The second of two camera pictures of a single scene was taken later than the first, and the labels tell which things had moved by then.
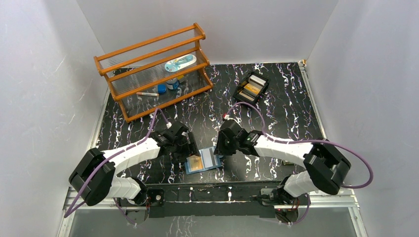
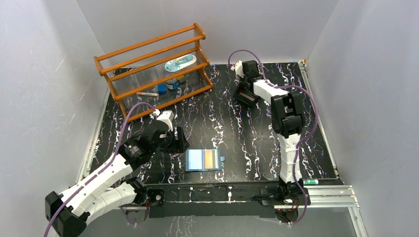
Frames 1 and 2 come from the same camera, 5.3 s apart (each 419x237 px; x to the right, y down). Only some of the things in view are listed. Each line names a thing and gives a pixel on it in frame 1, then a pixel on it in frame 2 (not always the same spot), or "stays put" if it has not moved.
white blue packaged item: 178,63 stays put
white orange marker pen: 147,94 stays put
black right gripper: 220,149 -> 260,75
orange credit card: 195,162 -> 208,159
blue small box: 161,89 stays put
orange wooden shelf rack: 153,73 stays put
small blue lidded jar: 173,84 stays put
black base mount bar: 214,200 stays put
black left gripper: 188,146 -> 178,139
